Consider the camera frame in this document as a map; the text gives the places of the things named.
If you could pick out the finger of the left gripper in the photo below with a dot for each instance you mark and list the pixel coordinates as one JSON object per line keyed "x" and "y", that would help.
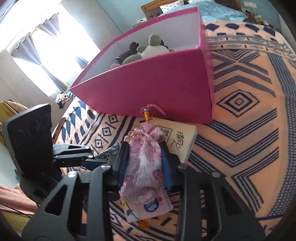
{"x": 109, "y": 153}

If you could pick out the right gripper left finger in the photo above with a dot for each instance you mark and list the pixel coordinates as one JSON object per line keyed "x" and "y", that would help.
{"x": 78, "y": 207}

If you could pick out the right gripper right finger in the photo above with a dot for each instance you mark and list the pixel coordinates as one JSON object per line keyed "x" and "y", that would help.
{"x": 209, "y": 209}

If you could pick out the pink silk drawstring pouch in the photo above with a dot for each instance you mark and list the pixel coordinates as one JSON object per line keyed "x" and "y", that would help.
{"x": 144, "y": 180}

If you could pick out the pink floral tissue pack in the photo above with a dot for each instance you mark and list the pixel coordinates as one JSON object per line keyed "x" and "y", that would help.
{"x": 137, "y": 212}

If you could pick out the yellow tissue pack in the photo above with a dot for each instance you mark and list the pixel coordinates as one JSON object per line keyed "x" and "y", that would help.
{"x": 179, "y": 137}

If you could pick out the brown knitted teddy bear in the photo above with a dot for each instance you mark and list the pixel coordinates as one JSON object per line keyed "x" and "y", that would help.
{"x": 115, "y": 65}

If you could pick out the dark brown plush toy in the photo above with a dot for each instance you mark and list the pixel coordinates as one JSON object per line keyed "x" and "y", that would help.
{"x": 131, "y": 51}

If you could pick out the green turtle plush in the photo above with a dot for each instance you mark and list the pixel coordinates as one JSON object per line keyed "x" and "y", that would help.
{"x": 155, "y": 47}

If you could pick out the pink sleeved left forearm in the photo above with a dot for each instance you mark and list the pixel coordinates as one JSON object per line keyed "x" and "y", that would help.
{"x": 15, "y": 200}

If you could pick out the orange patterned blanket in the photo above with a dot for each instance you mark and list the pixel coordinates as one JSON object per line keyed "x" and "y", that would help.
{"x": 251, "y": 139}

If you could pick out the pink cardboard box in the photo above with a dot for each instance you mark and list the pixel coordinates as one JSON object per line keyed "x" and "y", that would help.
{"x": 179, "y": 84}

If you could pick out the left purple curtain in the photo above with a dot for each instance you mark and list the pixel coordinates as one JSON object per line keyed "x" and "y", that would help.
{"x": 26, "y": 50}

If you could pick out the purple curtain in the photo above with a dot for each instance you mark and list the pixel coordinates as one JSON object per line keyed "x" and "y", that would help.
{"x": 26, "y": 50}
{"x": 51, "y": 26}

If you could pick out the right purple curtain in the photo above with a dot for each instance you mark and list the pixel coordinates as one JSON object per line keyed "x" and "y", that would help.
{"x": 51, "y": 26}

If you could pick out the wooden headboard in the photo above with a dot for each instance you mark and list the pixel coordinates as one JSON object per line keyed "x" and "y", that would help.
{"x": 152, "y": 9}

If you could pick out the left patterned pillow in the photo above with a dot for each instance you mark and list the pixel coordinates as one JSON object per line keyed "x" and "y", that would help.
{"x": 166, "y": 7}

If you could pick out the blue duvet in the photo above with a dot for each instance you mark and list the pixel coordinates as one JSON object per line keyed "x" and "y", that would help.
{"x": 211, "y": 11}

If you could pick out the black camera box left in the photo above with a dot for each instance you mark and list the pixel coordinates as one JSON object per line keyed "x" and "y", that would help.
{"x": 28, "y": 138}

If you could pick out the white wall socket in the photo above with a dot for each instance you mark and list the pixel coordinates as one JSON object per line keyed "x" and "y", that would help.
{"x": 250, "y": 5}

